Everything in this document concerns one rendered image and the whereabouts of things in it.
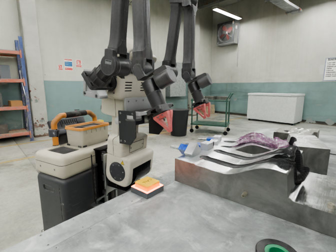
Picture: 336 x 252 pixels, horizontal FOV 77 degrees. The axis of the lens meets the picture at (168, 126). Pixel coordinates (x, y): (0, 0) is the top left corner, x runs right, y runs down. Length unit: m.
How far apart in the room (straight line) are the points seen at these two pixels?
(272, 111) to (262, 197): 6.87
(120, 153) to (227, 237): 0.68
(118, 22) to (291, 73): 7.62
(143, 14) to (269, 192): 0.69
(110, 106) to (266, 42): 7.89
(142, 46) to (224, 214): 0.60
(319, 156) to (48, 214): 1.36
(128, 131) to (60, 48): 5.30
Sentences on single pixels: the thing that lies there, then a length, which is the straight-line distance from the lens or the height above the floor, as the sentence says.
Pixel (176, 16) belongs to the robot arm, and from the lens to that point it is 1.26.
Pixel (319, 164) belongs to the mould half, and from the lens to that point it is 1.07.
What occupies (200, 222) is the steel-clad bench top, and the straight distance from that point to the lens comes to 0.62.
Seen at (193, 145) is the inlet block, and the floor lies 0.93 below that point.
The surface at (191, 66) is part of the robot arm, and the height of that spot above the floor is 1.26.
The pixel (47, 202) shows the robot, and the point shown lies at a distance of 1.40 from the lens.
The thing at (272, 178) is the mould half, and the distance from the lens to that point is 0.66.
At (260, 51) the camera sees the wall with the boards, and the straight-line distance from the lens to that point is 8.74.
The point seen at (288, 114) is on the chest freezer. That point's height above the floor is 0.32.
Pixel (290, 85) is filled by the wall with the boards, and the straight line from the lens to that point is 8.23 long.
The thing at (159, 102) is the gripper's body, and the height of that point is 1.10.
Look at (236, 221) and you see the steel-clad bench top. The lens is 0.65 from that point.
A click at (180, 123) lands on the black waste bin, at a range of 4.90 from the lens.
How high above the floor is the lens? 1.15
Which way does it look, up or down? 11 degrees down
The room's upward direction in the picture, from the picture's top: straight up
